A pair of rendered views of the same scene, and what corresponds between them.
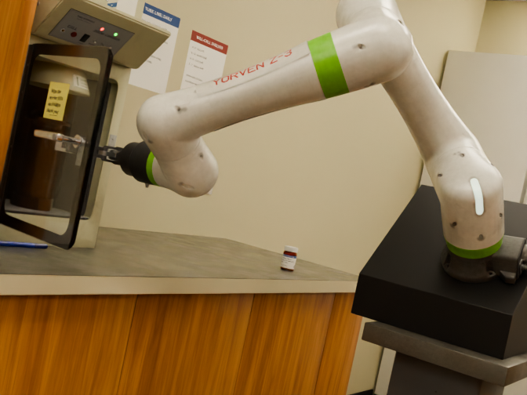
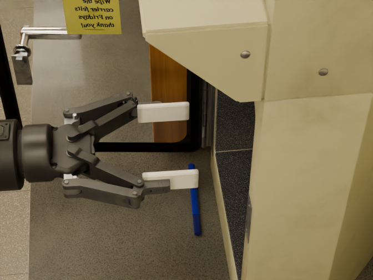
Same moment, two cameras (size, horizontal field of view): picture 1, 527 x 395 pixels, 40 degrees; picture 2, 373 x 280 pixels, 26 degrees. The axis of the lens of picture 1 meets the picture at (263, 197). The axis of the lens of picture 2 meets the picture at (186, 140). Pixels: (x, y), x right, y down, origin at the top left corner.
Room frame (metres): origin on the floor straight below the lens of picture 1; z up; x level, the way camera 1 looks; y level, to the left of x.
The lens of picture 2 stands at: (2.22, -0.04, 1.97)
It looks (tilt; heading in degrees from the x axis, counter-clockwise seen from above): 48 degrees down; 138
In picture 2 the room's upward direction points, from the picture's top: straight up
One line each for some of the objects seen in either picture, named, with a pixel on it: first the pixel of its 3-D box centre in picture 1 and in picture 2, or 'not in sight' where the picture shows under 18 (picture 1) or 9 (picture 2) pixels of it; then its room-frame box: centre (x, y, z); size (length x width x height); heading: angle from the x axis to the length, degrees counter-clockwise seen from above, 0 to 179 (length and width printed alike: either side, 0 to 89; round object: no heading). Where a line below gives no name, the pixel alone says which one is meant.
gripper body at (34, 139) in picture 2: (129, 157); (59, 151); (1.60, 0.31, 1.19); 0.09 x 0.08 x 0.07; 53
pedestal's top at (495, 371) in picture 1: (456, 347); not in sight; (1.65, -0.50, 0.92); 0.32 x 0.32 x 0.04; 56
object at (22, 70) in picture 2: not in sight; (22, 68); (1.43, 0.36, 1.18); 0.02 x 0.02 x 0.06; 47
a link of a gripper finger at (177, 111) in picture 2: not in sight; (163, 112); (1.63, 0.45, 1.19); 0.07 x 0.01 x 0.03; 53
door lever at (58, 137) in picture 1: (56, 137); not in sight; (1.42, 0.42, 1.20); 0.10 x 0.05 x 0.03; 47
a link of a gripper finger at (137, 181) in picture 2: not in sight; (105, 173); (1.67, 0.33, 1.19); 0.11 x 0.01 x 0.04; 18
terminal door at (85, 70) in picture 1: (49, 140); (97, 58); (1.49, 0.45, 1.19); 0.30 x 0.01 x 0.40; 47
